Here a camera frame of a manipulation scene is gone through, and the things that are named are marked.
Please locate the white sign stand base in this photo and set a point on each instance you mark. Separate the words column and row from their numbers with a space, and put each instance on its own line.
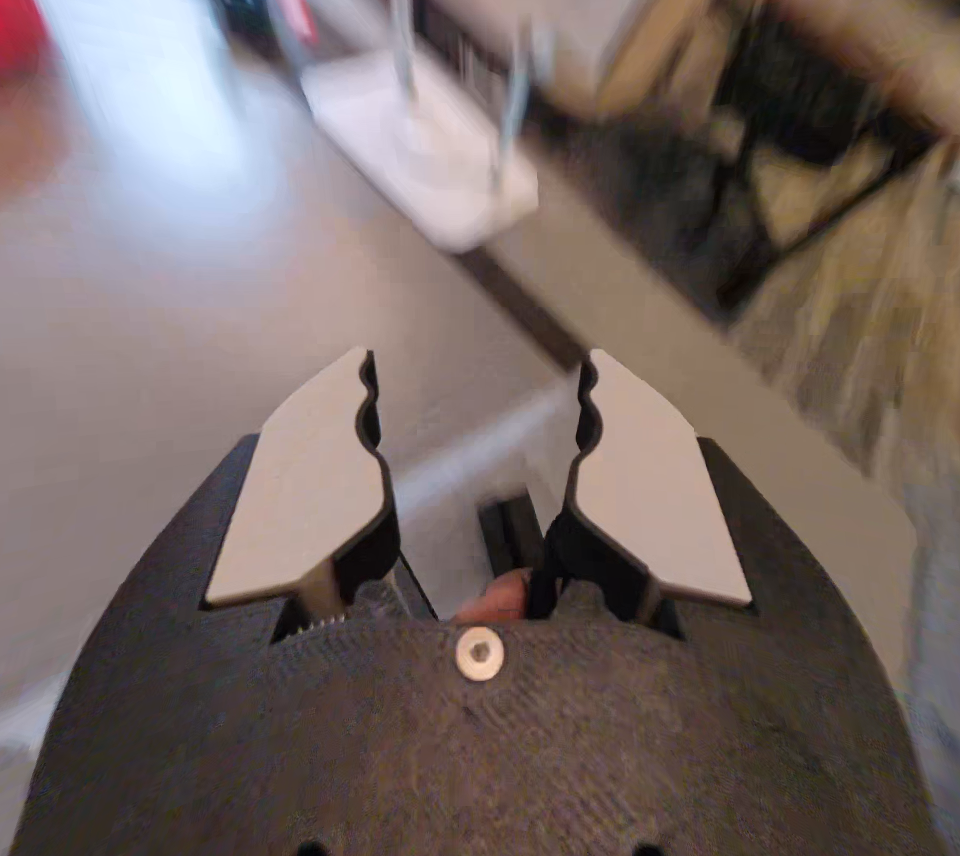
column 427, row 143

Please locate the dark metal frame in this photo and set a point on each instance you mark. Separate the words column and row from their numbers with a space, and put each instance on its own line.
column 787, row 121

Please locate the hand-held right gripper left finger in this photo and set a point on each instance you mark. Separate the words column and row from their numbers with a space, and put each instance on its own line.
column 307, row 481

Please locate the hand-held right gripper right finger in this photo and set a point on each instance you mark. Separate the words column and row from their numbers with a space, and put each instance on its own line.
column 652, row 488

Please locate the person's right hand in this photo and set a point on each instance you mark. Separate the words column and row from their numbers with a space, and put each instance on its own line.
column 495, row 601

